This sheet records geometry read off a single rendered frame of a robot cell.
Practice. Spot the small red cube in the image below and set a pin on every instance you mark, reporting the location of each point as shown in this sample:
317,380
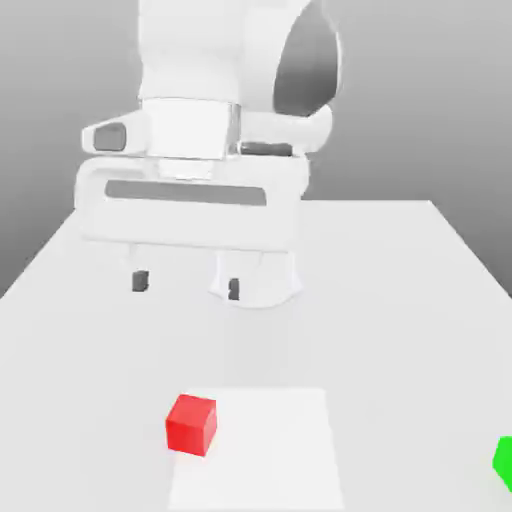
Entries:
188,428

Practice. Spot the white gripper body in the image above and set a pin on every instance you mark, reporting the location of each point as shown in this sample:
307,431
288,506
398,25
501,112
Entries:
188,222

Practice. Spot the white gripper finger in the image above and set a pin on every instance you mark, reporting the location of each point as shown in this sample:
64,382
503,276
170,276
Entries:
234,289
140,280

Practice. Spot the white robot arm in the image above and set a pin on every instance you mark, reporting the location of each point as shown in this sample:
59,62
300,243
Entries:
192,52

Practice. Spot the small green cube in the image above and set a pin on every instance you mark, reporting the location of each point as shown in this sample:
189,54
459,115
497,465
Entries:
504,462

